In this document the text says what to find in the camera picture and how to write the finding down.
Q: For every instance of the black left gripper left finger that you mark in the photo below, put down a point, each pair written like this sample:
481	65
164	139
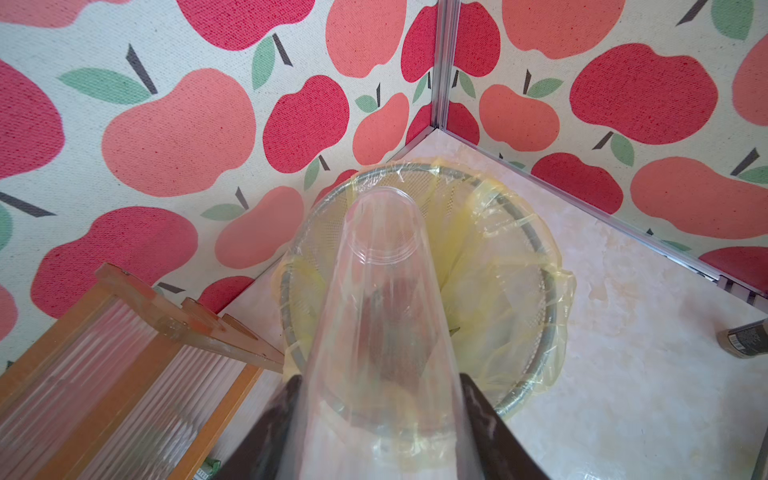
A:
260	453

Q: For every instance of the packet on lower shelf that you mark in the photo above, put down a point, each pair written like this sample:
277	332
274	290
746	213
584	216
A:
208	469

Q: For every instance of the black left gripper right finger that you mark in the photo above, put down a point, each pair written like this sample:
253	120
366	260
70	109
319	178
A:
500	454

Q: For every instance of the yellow plastic bin liner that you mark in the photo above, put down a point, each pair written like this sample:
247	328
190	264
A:
498	288

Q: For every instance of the dark spice jar right side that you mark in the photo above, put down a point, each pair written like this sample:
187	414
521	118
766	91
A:
746	341

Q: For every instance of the wooden spice rack shelf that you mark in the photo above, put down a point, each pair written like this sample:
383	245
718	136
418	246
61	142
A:
127	385

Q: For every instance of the clear plastic jar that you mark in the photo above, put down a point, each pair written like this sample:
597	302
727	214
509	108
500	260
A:
381	398

